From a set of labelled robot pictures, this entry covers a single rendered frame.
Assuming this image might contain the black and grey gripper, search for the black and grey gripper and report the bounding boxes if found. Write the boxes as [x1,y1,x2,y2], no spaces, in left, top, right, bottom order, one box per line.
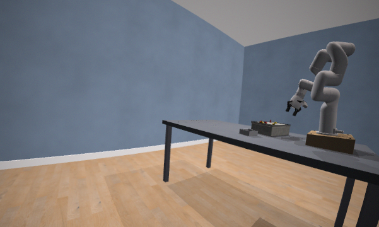
[286,95,303,116]

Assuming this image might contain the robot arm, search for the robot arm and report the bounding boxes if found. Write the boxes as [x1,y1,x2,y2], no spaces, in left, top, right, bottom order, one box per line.
[295,42,356,136]

